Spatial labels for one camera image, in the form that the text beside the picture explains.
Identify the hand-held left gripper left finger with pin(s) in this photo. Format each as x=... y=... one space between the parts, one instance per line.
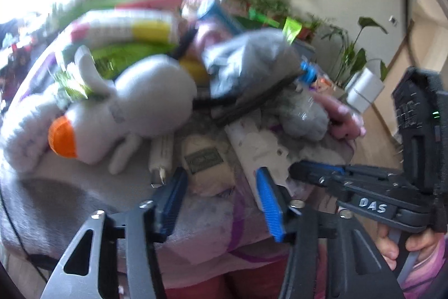
x=173 y=204

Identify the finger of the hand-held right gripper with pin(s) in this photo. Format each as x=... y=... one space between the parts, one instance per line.
x=325 y=168
x=371 y=206

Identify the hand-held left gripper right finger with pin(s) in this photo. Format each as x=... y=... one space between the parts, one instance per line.
x=269 y=204

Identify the person's right hand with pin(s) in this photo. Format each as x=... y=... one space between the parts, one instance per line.
x=386 y=244

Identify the white tube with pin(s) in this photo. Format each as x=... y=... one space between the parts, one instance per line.
x=161 y=155

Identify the pink plush toy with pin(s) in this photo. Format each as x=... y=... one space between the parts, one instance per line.
x=344 y=122

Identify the cream packet with green label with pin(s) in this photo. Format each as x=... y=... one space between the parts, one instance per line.
x=206 y=162

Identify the white printed card package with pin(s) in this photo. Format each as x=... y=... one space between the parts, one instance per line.
x=259 y=145

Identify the white humidifier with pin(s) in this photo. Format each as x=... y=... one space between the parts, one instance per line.
x=369 y=83

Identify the clear bottle with blue cap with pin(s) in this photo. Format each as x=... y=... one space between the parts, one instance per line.
x=308 y=73

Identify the tall broad-leaf plant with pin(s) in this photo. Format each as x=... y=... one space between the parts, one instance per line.
x=359 y=60

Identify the white plush duck toy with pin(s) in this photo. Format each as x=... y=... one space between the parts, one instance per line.
x=147 y=96

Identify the grey plastic bag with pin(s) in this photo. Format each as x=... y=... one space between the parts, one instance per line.
x=252 y=64

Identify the green snack bag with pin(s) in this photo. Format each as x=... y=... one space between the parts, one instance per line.
x=292 y=28

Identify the white yellow pink box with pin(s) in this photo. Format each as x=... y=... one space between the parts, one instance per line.
x=122 y=27

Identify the blue pink packet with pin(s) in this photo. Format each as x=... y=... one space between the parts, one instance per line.
x=213 y=17

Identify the wall switch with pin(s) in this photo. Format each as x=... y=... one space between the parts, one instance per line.
x=394 y=21

